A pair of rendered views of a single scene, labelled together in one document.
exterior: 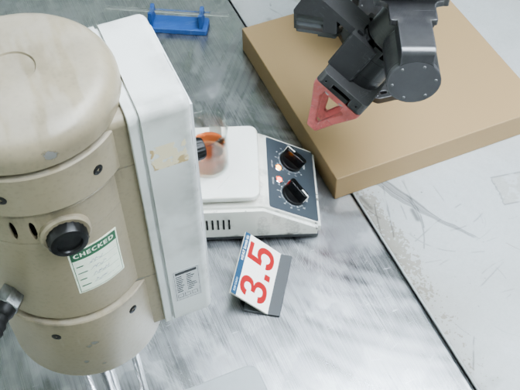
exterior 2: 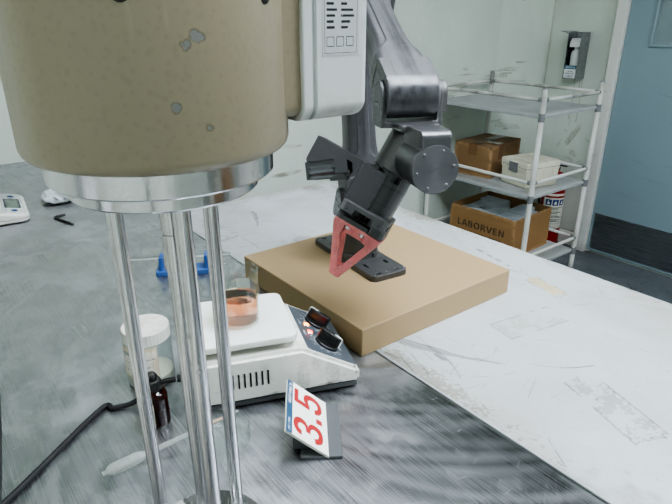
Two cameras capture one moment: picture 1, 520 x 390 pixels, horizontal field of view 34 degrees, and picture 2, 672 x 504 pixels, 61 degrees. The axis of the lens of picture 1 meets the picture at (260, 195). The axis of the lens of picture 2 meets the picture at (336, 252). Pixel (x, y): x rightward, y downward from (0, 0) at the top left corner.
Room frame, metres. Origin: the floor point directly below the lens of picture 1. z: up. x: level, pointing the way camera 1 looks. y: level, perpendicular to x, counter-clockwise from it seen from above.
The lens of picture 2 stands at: (0.06, 0.11, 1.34)
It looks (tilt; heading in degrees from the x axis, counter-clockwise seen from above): 23 degrees down; 345
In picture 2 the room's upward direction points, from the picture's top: straight up
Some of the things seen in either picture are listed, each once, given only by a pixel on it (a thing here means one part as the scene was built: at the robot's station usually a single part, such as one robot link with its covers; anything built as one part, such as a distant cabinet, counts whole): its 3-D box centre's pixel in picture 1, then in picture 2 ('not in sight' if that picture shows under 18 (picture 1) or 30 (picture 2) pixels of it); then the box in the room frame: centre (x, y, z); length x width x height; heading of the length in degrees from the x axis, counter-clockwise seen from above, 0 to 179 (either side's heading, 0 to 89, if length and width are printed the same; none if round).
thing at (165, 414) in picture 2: not in sight; (154, 397); (0.63, 0.17, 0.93); 0.03 x 0.03 x 0.07
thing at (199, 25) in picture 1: (176, 18); (184, 263); (1.06, 0.13, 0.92); 0.10 x 0.03 x 0.04; 83
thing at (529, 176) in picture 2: not in sight; (504, 173); (2.54, -1.46, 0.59); 0.65 x 0.48 x 0.93; 22
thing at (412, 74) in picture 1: (415, 23); (420, 133); (0.69, -0.17, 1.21); 0.12 x 0.09 x 0.12; 178
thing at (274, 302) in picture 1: (261, 273); (313, 416); (0.57, 0.00, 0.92); 0.09 x 0.06 x 0.04; 168
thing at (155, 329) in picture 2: not in sight; (148, 352); (0.72, 0.18, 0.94); 0.06 x 0.06 x 0.08
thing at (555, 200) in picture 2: not in sight; (550, 203); (2.92, -2.05, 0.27); 0.16 x 0.14 x 0.53; 112
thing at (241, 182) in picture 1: (211, 163); (241, 321); (0.69, 0.06, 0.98); 0.12 x 0.12 x 0.01; 1
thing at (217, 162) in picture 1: (207, 146); (238, 295); (0.69, 0.06, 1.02); 0.06 x 0.05 x 0.08; 6
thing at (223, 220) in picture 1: (233, 184); (263, 347); (0.70, 0.04, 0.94); 0.22 x 0.13 x 0.08; 91
